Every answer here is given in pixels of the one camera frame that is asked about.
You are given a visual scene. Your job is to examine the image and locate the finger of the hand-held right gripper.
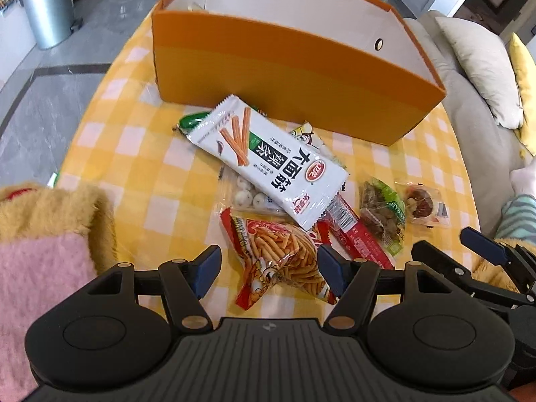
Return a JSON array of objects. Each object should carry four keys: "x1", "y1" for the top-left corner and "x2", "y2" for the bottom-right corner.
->
[
  {"x1": 460, "y1": 226, "x2": 536, "y2": 291},
  {"x1": 410, "y1": 241, "x2": 522, "y2": 308}
]

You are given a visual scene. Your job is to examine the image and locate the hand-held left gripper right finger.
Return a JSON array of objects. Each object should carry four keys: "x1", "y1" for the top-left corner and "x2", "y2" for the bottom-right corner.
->
[{"x1": 317, "y1": 245, "x2": 457, "y2": 331}]

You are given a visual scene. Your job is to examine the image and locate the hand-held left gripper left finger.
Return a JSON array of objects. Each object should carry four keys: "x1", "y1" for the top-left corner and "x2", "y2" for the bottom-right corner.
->
[{"x1": 86, "y1": 245, "x2": 222, "y2": 331}]

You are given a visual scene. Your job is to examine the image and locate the long red snack packet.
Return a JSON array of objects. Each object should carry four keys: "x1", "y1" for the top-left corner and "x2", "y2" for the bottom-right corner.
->
[{"x1": 316, "y1": 193, "x2": 396, "y2": 271}]

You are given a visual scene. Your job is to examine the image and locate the red fries snack packet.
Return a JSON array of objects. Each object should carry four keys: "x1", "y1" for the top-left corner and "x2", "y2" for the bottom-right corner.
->
[{"x1": 220, "y1": 207, "x2": 341, "y2": 311}]

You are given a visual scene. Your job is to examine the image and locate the clear packet of nuts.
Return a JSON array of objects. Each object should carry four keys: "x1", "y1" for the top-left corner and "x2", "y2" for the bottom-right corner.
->
[{"x1": 396, "y1": 181, "x2": 452, "y2": 229}]

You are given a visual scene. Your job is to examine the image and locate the green packet of brown snacks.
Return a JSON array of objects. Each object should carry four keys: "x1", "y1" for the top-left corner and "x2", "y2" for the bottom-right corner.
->
[{"x1": 359, "y1": 178, "x2": 407, "y2": 257}]

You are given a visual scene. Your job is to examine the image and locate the clear packet of white balls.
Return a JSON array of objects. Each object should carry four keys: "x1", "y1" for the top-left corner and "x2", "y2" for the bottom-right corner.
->
[{"x1": 218, "y1": 167, "x2": 294, "y2": 221}]

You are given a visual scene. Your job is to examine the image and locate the white spicy strip packet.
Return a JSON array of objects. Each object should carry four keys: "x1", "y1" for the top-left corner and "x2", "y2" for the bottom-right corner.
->
[{"x1": 184, "y1": 95, "x2": 350, "y2": 232}]

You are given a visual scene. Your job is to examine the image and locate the yellow and white snack packet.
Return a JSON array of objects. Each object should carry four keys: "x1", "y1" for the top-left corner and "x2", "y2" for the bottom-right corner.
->
[{"x1": 289, "y1": 121, "x2": 336, "y2": 160}]

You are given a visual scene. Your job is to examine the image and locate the green sausage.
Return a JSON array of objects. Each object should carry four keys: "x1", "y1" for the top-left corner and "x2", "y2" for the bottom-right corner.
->
[{"x1": 175, "y1": 110, "x2": 215, "y2": 135}]

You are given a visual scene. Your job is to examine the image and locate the orange cardboard box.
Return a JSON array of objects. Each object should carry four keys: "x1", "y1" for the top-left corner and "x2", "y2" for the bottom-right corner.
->
[{"x1": 151, "y1": 0, "x2": 447, "y2": 147}]

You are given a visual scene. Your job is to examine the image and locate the person's striped clothing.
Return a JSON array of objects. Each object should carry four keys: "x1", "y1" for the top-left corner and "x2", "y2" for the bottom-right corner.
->
[{"x1": 494, "y1": 195, "x2": 536, "y2": 244}]

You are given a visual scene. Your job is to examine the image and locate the beige sofa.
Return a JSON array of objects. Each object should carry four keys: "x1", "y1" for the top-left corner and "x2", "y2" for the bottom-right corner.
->
[{"x1": 402, "y1": 8, "x2": 536, "y2": 239}]

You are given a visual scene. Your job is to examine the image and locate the yellow checkered tablecloth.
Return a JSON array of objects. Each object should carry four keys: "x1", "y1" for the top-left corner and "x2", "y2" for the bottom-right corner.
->
[{"x1": 54, "y1": 6, "x2": 482, "y2": 321}]

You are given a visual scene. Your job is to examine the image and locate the fuzzy yellow and pink plush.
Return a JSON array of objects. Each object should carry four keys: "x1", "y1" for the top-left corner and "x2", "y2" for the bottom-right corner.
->
[{"x1": 0, "y1": 182, "x2": 119, "y2": 395}]

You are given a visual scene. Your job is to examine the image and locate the yellow cushion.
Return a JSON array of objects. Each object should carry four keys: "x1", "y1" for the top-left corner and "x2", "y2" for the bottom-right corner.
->
[{"x1": 509, "y1": 32, "x2": 536, "y2": 156}]

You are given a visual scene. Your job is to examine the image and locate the white cushion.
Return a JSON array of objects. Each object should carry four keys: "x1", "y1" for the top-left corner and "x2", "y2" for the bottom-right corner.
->
[{"x1": 434, "y1": 16, "x2": 524, "y2": 130}]

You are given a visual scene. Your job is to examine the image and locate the metal trash can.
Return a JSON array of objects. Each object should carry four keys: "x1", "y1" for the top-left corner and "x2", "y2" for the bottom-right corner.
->
[{"x1": 19, "y1": 0, "x2": 77, "y2": 51}]

